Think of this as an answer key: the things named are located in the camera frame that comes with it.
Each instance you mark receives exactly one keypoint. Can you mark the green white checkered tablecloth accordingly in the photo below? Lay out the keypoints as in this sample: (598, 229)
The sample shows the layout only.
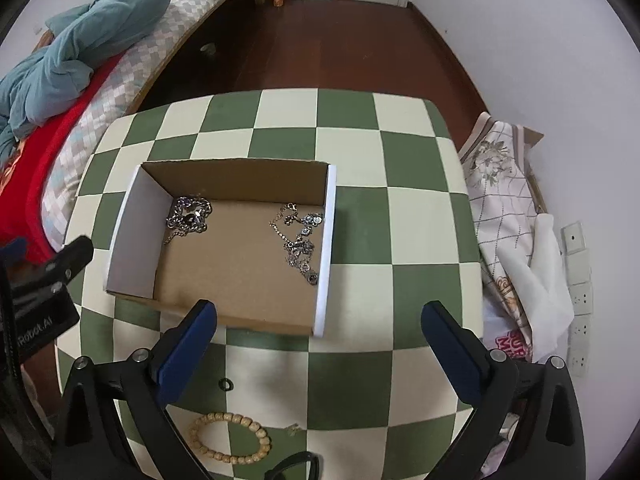
(369, 394)

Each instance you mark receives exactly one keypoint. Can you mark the grey checkered mattress sheet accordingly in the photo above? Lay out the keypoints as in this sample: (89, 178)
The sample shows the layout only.
(55, 202)

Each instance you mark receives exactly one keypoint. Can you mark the wooden bed frame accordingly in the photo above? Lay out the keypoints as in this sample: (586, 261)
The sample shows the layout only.
(180, 23)

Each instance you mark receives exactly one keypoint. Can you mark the white wall socket strip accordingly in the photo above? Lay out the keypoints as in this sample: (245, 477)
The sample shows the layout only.
(578, 275)

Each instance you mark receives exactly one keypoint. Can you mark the teal quilted duvet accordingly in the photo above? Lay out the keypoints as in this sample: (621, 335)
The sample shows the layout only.
(51, 79)

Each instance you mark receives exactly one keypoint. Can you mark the white cardboard box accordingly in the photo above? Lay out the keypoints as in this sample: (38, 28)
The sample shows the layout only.
(251, 235)

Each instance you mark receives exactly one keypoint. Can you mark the red bed blanket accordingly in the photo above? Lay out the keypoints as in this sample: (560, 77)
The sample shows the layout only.
(22, 176)

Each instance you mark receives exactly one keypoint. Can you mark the white red plastic bag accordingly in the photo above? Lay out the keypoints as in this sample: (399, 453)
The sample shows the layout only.
(501, 332)

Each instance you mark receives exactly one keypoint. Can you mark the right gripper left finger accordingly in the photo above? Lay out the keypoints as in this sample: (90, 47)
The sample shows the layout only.
(90, 441)

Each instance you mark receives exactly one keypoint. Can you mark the floral folded bedding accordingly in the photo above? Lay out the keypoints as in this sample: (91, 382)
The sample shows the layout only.
(502, 206)

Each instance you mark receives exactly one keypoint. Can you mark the white cloth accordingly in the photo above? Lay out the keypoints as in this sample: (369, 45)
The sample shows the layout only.
(541, 285)

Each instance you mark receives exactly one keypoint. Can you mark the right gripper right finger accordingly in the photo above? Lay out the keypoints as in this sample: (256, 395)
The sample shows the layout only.
(547, 440)

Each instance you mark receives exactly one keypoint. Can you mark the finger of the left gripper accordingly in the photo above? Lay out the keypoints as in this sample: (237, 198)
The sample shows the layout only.
(71, 260)
(13, 252)

